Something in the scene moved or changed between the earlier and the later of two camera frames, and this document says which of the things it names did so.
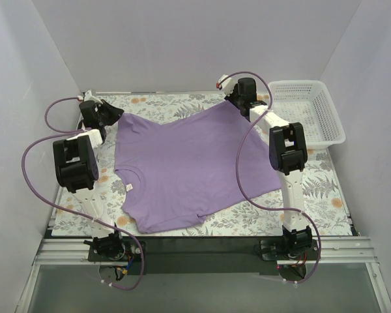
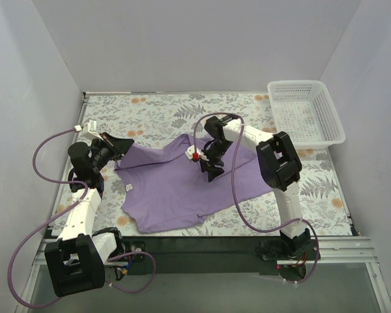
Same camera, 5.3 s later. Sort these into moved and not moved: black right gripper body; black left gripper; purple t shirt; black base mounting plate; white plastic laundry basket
Moved: black left gripper; black right gripper body; purple t shirt
Not moved: black base mounting plate; white plastic laundry basket
